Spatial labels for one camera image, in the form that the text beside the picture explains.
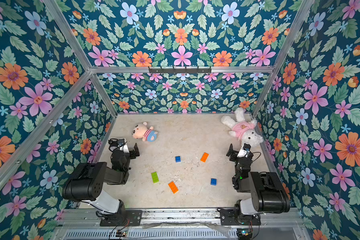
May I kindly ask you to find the green lego brick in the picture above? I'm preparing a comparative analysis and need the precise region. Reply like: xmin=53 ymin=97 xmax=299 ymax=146
xmin=151 ymin=172 xmax=160 ymax=184

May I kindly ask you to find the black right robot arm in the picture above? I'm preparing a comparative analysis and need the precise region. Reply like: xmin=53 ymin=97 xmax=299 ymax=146
xmin=227 ymin=144 xmax=291 ymax=217

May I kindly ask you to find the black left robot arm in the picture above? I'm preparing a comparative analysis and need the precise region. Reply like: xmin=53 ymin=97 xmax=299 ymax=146
xmin=62 ymin=139 xmax=140 ymax=216

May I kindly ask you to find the pink pig plush toy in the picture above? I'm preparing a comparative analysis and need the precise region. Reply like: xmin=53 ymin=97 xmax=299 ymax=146
xmin=132 ymin=122 xmax=158 ymax=142

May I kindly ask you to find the white bunny plush toy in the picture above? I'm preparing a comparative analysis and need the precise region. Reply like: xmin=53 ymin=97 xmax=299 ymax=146
xmin=221 ymin=108 xmax=264 ymax=147

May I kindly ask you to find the right controller board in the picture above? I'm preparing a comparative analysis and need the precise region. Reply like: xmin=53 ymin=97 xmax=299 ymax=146
xmin=237 ymin=229 xmax=253 ymax=240

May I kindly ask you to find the controller board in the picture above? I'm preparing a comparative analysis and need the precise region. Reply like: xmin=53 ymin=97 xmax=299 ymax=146
xmin=237 ymin=229 xmax=253 ymax=240
xmin=115 ymin=230 xmax=127 ymax=238

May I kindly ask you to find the left controller board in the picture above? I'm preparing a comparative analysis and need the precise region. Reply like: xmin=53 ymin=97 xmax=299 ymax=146
xmin=115 ymin=230 xmax=127 ymax=238

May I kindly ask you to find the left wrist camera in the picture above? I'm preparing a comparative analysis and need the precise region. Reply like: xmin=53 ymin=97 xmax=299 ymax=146
xmin=117 ymin=139 xmax=130 ymax=154

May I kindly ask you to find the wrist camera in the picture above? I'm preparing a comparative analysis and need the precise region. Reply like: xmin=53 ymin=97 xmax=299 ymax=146
xmin=117 ymin=139 xmax=130 ymax=154
xmin=237 ymin=144 xmax=252 ymax=158

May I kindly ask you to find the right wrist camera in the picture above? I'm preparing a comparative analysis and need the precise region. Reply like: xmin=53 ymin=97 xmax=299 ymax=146
xmin=237 ymin=144 xmax=252 ymax=158

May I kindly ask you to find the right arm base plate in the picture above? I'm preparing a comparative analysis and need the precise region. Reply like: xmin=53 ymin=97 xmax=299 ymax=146
xmin=217 ymin=208 xmax=261 ymax=226

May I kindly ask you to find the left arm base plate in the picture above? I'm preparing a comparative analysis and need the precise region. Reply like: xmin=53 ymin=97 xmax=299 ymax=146
xmin=96 ymin=210 xmax=143 ymax=227

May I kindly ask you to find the black wall hook rail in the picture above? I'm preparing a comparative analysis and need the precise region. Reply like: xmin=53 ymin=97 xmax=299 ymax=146
xmin=148 ymin=67 xmax=212 ymax=75

